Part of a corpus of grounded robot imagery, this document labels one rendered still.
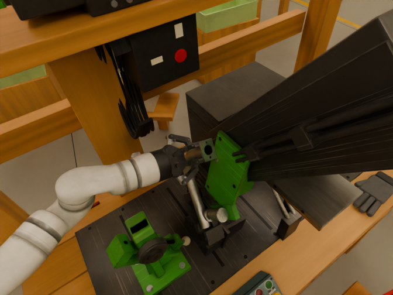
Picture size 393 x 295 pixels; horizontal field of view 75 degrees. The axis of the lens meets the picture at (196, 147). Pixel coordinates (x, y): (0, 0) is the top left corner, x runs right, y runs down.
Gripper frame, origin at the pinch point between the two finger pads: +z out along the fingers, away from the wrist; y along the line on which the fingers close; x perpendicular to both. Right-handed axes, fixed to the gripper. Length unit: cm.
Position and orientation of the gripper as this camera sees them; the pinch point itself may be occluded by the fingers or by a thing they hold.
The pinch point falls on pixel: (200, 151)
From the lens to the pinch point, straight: 67.8
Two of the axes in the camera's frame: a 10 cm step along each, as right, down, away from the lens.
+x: -5.1, 1.0, 8.5
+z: 8.2, -2.6, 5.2
